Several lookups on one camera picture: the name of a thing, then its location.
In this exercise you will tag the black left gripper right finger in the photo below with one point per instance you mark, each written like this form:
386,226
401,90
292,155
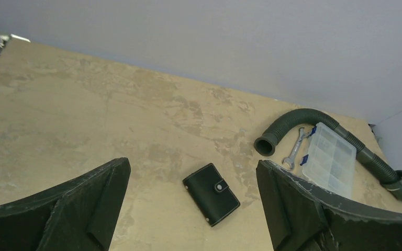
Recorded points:
304,216

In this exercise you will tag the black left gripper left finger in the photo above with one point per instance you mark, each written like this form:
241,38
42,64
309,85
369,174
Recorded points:
79,214

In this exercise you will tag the black leather card holder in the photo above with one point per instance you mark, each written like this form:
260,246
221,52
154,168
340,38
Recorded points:
211,193

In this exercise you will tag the silver open-end wrench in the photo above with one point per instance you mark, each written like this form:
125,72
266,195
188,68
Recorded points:
289,161

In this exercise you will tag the clear plastic compartment box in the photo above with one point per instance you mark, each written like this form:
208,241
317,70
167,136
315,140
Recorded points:
329,161

